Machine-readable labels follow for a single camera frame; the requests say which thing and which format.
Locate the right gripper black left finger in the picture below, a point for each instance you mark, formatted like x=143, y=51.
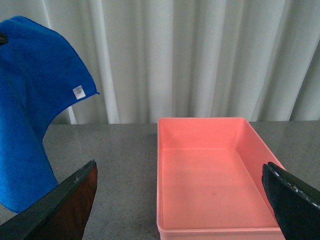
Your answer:
x=62, y=214

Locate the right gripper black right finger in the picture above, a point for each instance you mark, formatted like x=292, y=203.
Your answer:
x=296, y=204

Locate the blue microfiber cloth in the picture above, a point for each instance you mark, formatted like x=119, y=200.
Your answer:
x=40, y=76

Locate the pink plastic bin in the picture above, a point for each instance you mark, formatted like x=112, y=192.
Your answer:
x=209, y=180

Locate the white pleated curtain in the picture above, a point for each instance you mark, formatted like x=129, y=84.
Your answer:
x=255, y=59

